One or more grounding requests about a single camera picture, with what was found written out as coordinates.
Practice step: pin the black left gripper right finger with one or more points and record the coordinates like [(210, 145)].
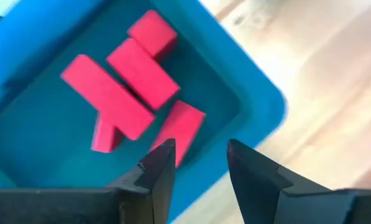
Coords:
[(297, 208)]

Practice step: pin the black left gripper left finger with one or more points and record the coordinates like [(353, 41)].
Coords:
[(79, 207)]

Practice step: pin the small red block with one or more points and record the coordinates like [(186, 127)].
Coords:
[(104, 140)]

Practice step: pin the long red block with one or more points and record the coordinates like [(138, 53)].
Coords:
[(143, 73), (182, 124), (107, 96)]

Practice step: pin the red cube block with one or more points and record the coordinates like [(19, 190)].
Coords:
[(152, 32)]

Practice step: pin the blue plastic bin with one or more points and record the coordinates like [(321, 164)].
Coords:
[(33, 155)]

